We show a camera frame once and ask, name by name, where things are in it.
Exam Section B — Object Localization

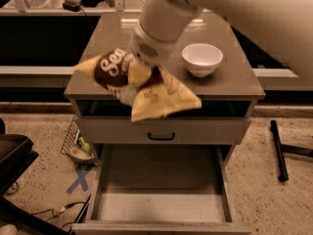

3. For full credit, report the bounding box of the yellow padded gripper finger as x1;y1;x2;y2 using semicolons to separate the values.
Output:
128;58;152;88

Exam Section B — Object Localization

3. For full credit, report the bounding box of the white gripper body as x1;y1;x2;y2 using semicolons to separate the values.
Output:
130;23;174;67

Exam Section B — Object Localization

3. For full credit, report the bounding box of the brown yellow chip bag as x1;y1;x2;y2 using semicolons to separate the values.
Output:
74;48;201;121

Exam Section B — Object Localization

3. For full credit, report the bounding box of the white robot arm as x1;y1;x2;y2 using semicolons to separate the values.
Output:
131;0;313;90

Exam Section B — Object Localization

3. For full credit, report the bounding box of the grey drawer cabinet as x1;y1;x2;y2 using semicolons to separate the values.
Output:
64;11;266;235

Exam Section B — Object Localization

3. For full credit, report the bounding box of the open grey drawer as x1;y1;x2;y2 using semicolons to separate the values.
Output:
72;145;251;235

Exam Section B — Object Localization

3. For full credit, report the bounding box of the white bowl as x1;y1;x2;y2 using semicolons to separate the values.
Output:
181;43;223;77

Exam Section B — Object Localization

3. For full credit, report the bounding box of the black power adapter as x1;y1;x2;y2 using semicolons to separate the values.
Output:
63;1;80;12

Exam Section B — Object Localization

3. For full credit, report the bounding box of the blue tape cross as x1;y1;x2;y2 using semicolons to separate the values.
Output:
67;164;93;194

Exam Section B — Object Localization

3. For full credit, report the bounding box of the black chair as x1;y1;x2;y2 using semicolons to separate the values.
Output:
0;118;68;235

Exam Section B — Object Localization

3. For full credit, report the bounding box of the black stand leg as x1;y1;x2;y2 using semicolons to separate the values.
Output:
270;120;313;182

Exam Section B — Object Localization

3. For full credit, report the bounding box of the closed drawer with black handle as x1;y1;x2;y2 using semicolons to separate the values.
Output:
76;117;250;145

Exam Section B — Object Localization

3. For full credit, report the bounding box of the wire basket on floor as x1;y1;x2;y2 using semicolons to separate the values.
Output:
61;117;96;165

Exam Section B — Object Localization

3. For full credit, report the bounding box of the black floor cable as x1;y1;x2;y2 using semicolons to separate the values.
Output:
30;201;87;230

